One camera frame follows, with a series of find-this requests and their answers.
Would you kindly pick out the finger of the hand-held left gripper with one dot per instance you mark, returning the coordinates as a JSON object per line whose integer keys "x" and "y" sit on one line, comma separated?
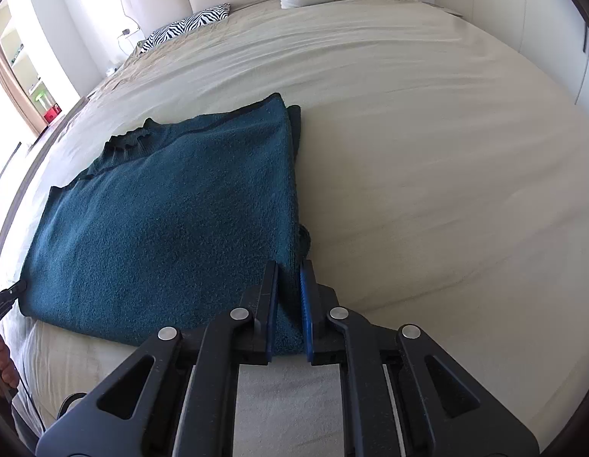
{"x": 4, "y": 297}

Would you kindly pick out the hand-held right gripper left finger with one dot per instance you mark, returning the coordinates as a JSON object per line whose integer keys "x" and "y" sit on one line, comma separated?
{"x": 273, "y": 323}

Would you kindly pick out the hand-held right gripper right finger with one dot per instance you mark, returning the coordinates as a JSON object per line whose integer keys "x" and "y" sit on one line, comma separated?
{"x": 306, "y": 314}

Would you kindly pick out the teal knit sweater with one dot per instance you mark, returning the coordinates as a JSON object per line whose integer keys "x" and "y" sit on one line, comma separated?
{"x": 156, "y": 228}

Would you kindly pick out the person's left hand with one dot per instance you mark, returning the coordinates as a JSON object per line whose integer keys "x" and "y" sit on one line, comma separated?
{"x": 4, "y": 359}

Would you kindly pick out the red box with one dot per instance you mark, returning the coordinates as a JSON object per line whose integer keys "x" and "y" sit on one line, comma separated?
{"x": 52, "y": 115}

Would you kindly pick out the bed with beige sheet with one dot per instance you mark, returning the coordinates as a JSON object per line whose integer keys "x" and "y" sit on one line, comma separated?
{"x": 418, "y": 152}

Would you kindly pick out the white shelf unit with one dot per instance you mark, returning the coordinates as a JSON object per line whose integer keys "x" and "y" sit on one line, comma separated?
{"x": 23, "y": 66}

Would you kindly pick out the zebra print pillow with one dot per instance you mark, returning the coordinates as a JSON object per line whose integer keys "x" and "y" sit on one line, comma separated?
{"x": 180, "y": 28}

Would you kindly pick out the white wardrobe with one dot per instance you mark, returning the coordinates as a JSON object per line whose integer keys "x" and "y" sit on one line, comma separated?
{"x": 513, "y": 0}

